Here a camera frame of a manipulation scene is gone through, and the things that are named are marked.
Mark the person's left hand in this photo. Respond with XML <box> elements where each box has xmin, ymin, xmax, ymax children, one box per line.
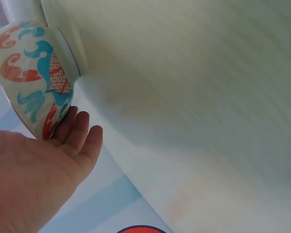
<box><xmin>0</xmin><ymin>33</ymin><xmax>104</xmax><ymax>233</ymax></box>

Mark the patterned white ceramic bowl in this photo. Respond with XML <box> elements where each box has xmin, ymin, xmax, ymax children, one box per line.
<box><xmin>0</xmin><ymin>20</ymin><xmax>82</xmax><ymax>141</ymax></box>

